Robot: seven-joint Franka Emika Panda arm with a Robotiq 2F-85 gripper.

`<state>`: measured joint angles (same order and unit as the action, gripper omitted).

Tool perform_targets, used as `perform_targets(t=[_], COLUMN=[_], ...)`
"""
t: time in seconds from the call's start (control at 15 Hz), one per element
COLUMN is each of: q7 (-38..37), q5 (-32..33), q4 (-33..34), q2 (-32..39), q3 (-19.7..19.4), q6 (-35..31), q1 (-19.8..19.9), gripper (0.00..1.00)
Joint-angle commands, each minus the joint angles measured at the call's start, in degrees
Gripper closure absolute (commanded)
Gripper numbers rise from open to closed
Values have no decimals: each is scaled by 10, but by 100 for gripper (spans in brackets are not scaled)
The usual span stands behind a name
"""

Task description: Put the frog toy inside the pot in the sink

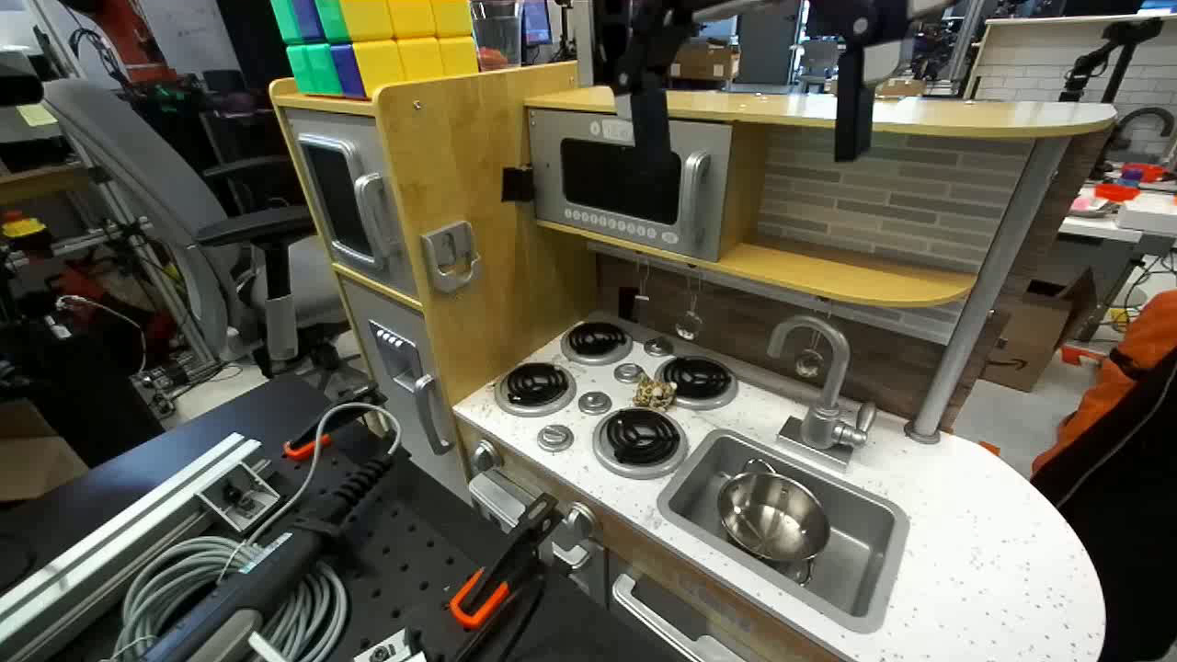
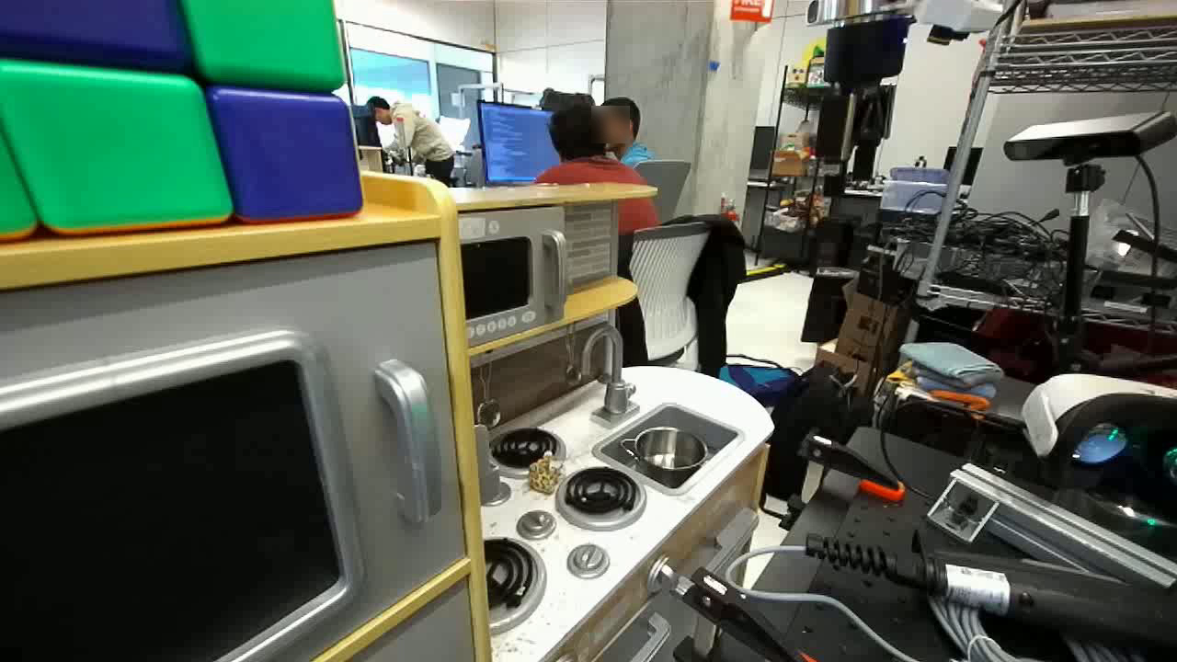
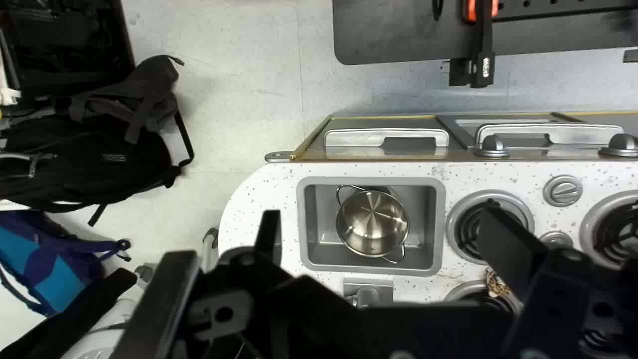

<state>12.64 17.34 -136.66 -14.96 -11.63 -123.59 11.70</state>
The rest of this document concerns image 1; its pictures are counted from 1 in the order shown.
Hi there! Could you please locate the grey toy microwave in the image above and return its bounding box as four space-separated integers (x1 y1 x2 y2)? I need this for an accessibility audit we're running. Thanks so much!
527 107 734 264

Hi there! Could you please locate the wooden toy kitchen unit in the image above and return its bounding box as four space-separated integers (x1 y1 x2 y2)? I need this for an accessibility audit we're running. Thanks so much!
263 59 1121 662

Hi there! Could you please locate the silver toy faucet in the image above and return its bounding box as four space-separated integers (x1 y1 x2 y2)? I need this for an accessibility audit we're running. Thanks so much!
765 312 876 467

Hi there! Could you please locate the black toy stove burner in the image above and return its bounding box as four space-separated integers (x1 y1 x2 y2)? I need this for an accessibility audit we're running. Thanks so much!
587 404 692 482
654 350 744 411
494 360 581 420
557 312 641 369

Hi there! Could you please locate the small frog toy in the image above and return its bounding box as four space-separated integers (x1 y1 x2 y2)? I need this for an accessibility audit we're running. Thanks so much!
627 373 679 417

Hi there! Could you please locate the grey toy oven door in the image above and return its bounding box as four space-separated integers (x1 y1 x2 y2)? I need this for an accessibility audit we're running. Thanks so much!
289 116 415 297

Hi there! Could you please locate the small steel pot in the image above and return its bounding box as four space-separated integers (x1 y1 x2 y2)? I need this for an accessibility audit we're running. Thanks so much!
714 458 836 583

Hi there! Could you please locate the grey sink basin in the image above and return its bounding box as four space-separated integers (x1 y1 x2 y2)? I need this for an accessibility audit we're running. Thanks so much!
654 428 912 637

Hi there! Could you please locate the white panel board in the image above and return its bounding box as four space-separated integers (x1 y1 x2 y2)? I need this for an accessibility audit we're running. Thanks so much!
962 10 1177 124

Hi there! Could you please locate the yellow foam block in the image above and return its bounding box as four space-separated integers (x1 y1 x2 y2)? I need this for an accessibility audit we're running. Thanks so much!
428 0 479 42
397 38 447 85
439 34 483 80
385 0 441 43
356 38 408 96
342 0 397 43

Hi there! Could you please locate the hanging metal hook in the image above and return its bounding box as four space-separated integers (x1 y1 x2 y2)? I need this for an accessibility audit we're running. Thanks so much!
622 260 654 325
674 274 710 345

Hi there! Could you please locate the black tripod stand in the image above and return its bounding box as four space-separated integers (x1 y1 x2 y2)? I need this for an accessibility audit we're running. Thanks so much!
1060 16 1164 107

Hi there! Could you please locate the cardboard box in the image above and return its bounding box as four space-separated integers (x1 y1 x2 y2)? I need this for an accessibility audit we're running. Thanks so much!
984 268 1098 396

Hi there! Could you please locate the green foam block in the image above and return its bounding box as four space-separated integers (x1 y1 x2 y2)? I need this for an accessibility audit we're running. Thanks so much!
311 0 360 43
283 42 342 101
267 0 300 49

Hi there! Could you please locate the orange black jacket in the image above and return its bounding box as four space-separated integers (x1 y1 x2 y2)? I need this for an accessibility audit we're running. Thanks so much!
1029 291 1177 662

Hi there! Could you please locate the grey lower cabinet door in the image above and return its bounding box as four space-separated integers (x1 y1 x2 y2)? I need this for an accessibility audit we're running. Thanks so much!
364 309 459 465

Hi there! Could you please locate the silver front panel knob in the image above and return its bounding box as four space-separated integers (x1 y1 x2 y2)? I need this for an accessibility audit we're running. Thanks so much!
553 505 608 572
468 439 506 479

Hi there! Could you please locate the grey black office chair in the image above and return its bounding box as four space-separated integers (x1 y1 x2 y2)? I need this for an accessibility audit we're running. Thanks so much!
44 79 323 373

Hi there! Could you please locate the small clamp orange tip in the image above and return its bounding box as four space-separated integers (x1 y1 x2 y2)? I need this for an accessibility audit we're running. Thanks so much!
279 431 332 467

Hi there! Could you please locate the red machine part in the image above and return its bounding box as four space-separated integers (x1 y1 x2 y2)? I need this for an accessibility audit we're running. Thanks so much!
89 0 168 67

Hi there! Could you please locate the black clamp orange grip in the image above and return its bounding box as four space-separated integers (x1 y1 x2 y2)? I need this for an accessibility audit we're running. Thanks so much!
445 493 566 637

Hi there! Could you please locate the yellow sticky note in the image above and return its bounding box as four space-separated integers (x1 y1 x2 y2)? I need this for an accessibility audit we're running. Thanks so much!
12 101 62 133

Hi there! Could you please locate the flat cardboard piece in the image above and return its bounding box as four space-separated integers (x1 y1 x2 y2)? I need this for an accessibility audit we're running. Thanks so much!
0 403 90 508

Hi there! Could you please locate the silver kitchen support post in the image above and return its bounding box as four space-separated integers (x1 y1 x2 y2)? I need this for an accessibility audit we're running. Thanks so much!
909 138 1065 450

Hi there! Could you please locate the silver handle on wood panel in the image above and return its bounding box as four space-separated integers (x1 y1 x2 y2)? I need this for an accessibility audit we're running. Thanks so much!
418 219 486 297

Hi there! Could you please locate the silver oven door handle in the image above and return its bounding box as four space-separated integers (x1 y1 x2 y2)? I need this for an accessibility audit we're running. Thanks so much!
350 168 397 274

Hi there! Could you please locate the thin white cable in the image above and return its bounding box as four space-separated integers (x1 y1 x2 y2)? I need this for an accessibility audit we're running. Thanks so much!
242 403 408 557

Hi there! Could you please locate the black ribbed handle bar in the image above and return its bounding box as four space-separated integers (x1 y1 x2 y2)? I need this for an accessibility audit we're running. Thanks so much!
142 452 397 662

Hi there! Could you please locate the grey front drawer handle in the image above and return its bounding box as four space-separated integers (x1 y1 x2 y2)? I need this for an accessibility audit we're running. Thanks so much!
608 572 714 662

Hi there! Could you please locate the metal corner bracket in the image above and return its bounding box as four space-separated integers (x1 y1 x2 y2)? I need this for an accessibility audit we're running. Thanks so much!
199 459 283 535

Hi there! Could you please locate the aluminium extrusion rail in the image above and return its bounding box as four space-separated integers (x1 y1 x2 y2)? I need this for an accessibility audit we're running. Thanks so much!
0 431 267 656

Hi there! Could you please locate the coiled grey cable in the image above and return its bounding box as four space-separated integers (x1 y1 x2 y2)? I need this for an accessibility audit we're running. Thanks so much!
111 535 354 662

